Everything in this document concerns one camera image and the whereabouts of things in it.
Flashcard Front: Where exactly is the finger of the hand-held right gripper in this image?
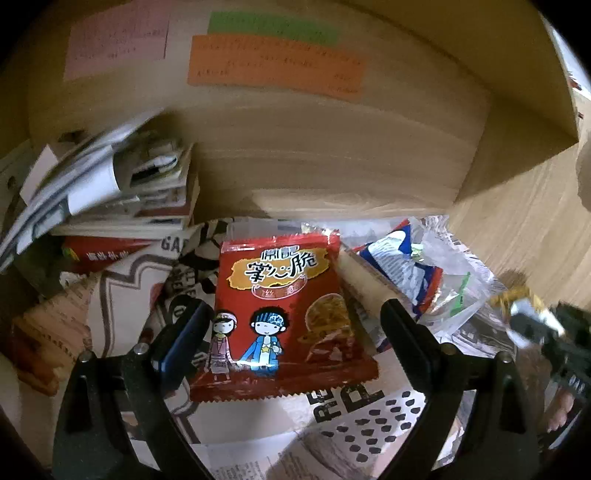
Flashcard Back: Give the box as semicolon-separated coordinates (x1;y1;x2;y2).
510;308;567;345

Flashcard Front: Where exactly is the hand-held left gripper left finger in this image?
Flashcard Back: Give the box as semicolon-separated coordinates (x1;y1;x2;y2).
51;299;216;480

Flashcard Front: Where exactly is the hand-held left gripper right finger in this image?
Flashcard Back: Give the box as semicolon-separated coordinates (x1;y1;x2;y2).
379;298;540;480

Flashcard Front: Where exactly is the gold snack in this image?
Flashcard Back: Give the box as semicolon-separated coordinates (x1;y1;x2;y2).
489;272;551;320

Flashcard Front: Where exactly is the clear bag with green zip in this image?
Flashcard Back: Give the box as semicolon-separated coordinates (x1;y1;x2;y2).
411;216;500;334

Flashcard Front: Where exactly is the blue and white snack packet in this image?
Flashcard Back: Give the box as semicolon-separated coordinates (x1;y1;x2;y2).
351;219;444;319

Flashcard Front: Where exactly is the red snack packet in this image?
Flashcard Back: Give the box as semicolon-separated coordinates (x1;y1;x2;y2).
189;229;379;402

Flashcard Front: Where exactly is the person's right hand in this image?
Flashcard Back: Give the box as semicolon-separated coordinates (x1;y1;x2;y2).
545;387;579;433

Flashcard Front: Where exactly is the black and white printed paper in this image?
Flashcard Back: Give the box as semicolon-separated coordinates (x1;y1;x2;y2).
60;222;232;462

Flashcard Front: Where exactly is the tan bottle with white label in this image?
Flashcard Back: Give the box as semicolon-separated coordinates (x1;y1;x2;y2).
339;249;402;319

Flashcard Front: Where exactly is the red box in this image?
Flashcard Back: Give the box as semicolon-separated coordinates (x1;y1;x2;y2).
60;235;154;276

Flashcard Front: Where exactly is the orange brown snack packet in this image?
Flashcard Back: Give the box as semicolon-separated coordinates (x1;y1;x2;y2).
9;277;98;398

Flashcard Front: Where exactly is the stack of books and papers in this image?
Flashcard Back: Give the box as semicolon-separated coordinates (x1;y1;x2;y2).
0;111;201;269

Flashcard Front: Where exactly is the wooden shelf unit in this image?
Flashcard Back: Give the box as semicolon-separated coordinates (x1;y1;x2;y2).
0;0;591;324

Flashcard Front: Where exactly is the orange paper note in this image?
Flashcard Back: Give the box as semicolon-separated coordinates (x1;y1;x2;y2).
187;34;366;102

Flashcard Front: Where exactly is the pink paper note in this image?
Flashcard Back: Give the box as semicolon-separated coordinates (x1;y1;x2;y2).
65;0;169;83

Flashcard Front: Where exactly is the green paper note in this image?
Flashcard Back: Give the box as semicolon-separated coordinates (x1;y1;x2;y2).
208;10;340;47

